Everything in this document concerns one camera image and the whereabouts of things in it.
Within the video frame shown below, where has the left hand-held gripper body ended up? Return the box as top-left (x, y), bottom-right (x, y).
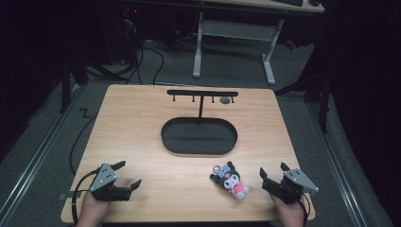
top-left (89, 162), bottom-right (133, 202)

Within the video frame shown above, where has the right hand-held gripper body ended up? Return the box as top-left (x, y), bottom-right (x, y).
top-left (261, 167), bottom-right (320, 205)

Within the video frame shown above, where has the black and pink plush keychain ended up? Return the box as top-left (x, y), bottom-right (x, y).
top-left (209, 161), bottom-right (251, 202)

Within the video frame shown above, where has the black hook stand with tray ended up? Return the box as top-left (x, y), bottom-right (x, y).
top-left (160, 89), bottom-right (239, 156)

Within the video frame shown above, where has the person's right hand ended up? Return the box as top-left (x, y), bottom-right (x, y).
top-left (270, 194), bottom-right (306, 227)

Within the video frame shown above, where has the person's left hand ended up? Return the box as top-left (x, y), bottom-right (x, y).
top-left (75, 191), bottom-right (111, 227)

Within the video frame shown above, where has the grey flat strip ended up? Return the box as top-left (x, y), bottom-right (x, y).
top-left (58, 189), bottom-right (83, 201)

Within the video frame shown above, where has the black metal stand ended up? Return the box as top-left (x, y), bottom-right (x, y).
top-left (59, 56), bottom-right (90, 114)
top-left (273, 74), bottom-right (333, 134)

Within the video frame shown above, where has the white-legged desk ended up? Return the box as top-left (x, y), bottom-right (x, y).
top-left (191, 0), bottom-right (326, 86)

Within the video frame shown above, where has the black keyboard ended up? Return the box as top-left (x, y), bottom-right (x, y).
top-left (272, 0), bottom-right (305, 8)

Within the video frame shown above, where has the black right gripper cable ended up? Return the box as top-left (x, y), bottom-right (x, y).
top-left (297, 194), bottom-right (312, 227)

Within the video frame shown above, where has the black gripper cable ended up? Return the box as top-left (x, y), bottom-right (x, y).
top-left (297, 194), bottom-right (312, 227)
top-left (70, 168), bottom-right (102, 225)

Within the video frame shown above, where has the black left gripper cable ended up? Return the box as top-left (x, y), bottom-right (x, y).
top-left (70, 168), bottom-right (102, 225)

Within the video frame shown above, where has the black floor cable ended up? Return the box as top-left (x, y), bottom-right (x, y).
top-left (68, 113), bottom-right (99, 176)

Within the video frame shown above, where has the aluminium floor rail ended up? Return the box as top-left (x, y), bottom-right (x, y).
top-left (0, 82), bottom-right (83, 218)
top-left (306, 101), bottom-right (370, 227)

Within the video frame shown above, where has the bundle of black cables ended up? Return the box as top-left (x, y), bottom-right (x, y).
top-left (121, 17), bottom-right (166, 87)

